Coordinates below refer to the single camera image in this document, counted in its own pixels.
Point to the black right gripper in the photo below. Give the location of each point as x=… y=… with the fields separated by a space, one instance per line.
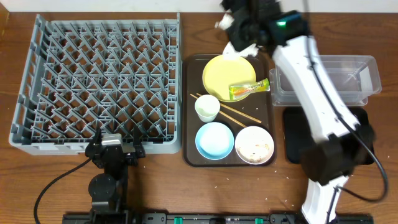
x=234 y=39

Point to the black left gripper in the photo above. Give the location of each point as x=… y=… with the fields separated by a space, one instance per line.
x=115 y=154

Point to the light blue bowl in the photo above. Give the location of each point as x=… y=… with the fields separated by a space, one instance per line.
x=214 y=141

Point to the lower wooden chopstick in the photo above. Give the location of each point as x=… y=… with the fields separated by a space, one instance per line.
x=227 y=116

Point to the wooden chopstick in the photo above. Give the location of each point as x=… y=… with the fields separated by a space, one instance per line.
x=236 y=111
x=227 y=116

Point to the green snack wrapper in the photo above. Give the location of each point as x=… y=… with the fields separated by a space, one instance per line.
x=239 y=91

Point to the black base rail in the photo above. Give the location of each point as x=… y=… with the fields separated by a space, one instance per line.
x=161 y=218

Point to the pink bowl with rice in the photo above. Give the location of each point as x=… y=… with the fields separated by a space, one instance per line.
x=254 y=145

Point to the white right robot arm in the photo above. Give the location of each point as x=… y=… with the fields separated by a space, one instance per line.
x=341 y=142

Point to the black waste tray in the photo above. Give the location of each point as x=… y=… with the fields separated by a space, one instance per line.
x=297 y=134

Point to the dark brown serving tray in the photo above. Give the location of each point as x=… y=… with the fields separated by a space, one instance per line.
x=257 y=105

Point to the grey dishwasher rack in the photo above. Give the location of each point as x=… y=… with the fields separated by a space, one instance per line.
x=120 y=76

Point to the clear plastic bin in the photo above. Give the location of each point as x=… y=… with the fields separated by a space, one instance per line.
x=356 y=77

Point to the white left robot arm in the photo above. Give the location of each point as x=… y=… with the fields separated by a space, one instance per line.
x=108 y=190

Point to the yellow plate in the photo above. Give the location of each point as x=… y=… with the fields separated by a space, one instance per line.
x=222 y=71

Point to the upper wooden chopstick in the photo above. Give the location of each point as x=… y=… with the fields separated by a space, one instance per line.
x=236 y=111

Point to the white cup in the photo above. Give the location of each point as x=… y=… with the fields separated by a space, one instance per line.
x=207 y=108

